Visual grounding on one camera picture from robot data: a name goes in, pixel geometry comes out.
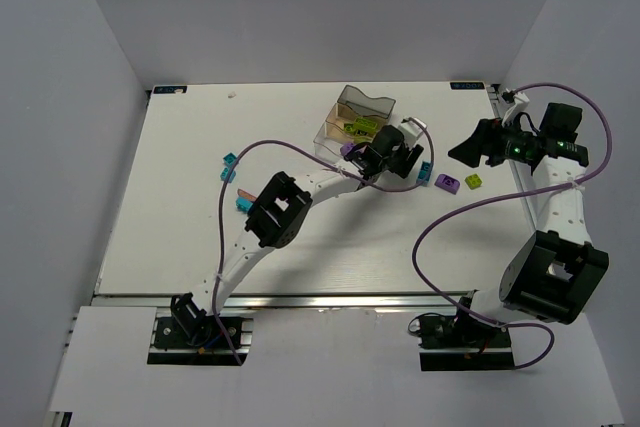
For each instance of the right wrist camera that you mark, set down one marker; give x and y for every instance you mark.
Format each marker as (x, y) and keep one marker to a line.
(516, 102)

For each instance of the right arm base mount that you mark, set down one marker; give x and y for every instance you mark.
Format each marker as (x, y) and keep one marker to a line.
(460, 343)

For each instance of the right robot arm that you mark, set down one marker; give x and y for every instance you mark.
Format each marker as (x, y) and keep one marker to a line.
(555, 273)

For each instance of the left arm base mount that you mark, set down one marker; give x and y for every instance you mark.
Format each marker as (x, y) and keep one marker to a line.
(188, 337)

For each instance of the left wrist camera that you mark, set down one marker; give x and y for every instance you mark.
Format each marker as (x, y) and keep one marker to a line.
(412, 129)

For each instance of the teal long lego brick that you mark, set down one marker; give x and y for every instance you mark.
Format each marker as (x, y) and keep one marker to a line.
(243, 204)

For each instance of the teal lego brick right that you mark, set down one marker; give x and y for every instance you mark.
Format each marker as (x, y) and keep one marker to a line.
(424, 173)

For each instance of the teal lego brick lower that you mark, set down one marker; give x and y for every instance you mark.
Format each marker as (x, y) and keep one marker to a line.
(227, 175)

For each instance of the blue label left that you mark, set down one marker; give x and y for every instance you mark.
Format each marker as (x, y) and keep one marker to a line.
(169, 90)

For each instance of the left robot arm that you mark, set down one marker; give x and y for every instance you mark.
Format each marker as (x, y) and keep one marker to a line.
(277, 215)

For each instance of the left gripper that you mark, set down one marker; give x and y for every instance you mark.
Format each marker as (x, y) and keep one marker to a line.
(370, 160)

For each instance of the purple sloped lego brick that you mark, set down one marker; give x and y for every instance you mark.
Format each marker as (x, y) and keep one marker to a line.
(447, 183)

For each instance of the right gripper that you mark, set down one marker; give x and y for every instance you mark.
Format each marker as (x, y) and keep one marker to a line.
(495, 140)

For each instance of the purple long lego brick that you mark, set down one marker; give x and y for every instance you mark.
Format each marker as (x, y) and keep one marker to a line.
(349, 147)

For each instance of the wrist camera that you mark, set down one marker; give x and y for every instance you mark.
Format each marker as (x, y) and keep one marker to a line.
(516, 102)
(412, 129)

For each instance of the clear plastic bin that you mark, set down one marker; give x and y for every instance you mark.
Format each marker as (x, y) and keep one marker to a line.
(330, 137)

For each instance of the blue label right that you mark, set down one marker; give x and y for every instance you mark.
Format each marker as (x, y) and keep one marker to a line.
(467, 85)

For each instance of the green long lego brick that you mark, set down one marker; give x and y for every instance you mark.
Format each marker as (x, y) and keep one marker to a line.
(366, 125)

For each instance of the teal lego brick top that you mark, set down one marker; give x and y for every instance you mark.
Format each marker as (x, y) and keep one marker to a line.
(229, 159)

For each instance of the blue label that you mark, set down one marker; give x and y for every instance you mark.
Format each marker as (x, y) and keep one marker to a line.
(169, 90)
(467, 85)

